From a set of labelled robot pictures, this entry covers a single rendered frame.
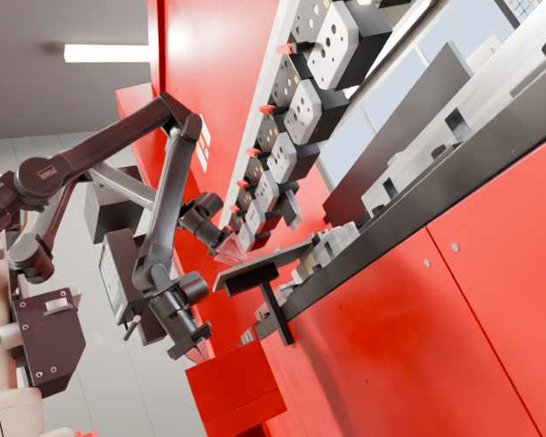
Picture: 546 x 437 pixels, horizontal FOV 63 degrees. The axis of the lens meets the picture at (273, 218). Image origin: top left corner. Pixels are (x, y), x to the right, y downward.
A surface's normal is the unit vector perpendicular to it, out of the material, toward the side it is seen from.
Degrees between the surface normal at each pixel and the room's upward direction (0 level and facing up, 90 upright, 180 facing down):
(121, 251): 90
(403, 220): 90
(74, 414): 90
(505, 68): 90
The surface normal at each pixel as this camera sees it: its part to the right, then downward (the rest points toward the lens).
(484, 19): -0.81, 0.19
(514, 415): -0.89, 0.30
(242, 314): 0.21, -0.37
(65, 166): 0.62, -0.28
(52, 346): 0.43, -0.44
